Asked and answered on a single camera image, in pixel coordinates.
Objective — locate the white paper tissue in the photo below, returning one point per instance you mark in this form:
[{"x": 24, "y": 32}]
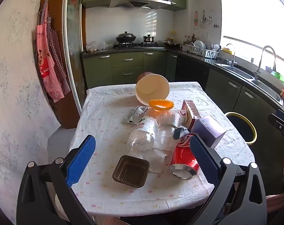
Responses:
[{"x": 158, "y": 159}]

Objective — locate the clear plastic cup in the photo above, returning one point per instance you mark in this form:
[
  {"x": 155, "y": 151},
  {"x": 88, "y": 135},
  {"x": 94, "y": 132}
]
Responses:
[{"x": 171, "y": 119}]

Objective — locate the paper noodle bucket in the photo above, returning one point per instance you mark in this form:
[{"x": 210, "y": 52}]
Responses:
[{"x": 151, "y": 89}]

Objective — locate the brown and white carton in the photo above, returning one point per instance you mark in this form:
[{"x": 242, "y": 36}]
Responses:
[{"x": 190, "y": 114}]

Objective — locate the clear plastic bottle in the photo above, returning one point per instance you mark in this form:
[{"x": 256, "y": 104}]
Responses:
[{"x": 143, "y": 133}]

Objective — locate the tall curved steel faucet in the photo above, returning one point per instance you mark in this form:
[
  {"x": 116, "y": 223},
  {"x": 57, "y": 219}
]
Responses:
[{"x": 265, "y": 58}]

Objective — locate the white dotted tablecloth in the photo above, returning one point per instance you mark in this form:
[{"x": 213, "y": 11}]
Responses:
[{"x": 104, "y": 121}]

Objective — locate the clear plastic bag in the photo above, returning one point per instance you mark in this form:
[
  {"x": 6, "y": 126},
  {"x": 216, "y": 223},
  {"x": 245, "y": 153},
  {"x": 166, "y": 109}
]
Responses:
[{"x": 98, "y": 45}]

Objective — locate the yellow-rimmed blue trash bin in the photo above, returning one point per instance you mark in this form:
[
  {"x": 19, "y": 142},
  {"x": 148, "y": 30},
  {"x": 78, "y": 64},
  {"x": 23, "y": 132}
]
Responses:
[{"x": 251, "y": 127}]

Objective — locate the black kitchen countertop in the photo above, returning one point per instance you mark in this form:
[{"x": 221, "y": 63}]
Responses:
[{"x": 198, "y": 57}]

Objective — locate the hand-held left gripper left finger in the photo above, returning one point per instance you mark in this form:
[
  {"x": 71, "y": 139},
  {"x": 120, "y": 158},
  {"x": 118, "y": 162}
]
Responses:
[{"x": 82, "y": 159}]

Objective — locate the pink clothing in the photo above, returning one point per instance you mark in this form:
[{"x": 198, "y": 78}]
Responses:
[{"x": 281, "y": 204}]

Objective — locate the purple cardboard box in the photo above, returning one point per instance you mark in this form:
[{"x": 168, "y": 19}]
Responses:
[{"x": 209, "y": 130}]

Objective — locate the small steel pot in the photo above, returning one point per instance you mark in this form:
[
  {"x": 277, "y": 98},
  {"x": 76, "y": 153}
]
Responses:
[{"x": 147, "y": 38}]

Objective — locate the grey wrapper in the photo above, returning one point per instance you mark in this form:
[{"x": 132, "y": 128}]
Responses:
[{"x": 179, "y": 133}]

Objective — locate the yellow sponge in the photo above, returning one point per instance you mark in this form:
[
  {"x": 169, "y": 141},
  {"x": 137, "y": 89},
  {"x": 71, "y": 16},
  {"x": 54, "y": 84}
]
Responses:
[{"x": 227, "y": 50}]

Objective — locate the brown plastic tray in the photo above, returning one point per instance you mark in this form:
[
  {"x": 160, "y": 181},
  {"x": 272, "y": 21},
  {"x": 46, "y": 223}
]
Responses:
[{"x": 130, "y": 171}]

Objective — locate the dark checkered apron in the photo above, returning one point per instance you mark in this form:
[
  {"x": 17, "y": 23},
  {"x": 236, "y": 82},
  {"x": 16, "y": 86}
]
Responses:
[{"x": 58, "y": 58}]

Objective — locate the green plastic container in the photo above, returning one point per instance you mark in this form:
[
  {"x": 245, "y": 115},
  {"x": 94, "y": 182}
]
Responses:
[{"x": 279, "y": 75}]

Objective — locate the black gas stove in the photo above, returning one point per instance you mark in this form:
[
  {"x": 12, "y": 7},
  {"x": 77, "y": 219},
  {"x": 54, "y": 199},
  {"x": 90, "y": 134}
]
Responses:
[{"x": 136, "y": 45}]

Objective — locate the red soda can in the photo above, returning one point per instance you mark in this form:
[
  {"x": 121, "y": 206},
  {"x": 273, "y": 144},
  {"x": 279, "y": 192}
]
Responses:
[{"x": 185, "y": 159}]

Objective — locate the red checkered apron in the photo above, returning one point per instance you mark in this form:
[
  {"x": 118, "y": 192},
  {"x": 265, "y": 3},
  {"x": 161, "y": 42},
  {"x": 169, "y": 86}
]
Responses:
[{"x": 47, "y": 61}]

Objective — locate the steel kitchen sink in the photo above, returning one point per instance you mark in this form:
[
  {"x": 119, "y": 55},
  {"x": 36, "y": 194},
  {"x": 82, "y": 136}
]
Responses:
[{"x": 250, "y": 77}]

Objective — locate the black frying pan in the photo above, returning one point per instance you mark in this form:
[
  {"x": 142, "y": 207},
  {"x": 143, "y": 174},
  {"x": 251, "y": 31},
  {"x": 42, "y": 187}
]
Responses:
[{"x": 172, "y": 43}]

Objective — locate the hanging kitchen utensils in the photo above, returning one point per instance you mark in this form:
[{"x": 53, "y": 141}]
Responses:
[{"x": 199, "y": 20}]

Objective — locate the black wok with lid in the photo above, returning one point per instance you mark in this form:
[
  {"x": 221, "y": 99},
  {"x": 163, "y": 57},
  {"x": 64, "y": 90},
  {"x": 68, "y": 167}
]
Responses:
[{"x": 125, "y": 37}]

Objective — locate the silver foil sachet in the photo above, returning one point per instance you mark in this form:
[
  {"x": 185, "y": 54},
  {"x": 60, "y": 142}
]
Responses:
[{"x": 135, "y": 114}]

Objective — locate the white dish rack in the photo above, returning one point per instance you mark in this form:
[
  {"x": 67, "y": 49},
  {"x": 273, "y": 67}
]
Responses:
[{"x": 200, "y": 50}]

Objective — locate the small steel faucet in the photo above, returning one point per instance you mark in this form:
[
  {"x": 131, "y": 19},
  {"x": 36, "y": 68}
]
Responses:
[{"x": 231, "y": 55}]

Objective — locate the orange plastic lid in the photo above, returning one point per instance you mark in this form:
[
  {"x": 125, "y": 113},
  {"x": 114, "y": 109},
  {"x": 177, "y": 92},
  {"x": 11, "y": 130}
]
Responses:
[{"x": 161, "y": 105}]

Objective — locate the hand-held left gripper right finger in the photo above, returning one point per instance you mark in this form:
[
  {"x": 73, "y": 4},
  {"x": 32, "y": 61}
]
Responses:
[{"x": 204, "y": 160}]

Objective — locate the green base cabinets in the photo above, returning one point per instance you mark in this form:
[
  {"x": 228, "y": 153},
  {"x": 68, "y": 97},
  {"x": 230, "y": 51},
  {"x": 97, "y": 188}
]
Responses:
[{"x": 125, "y": 68}]

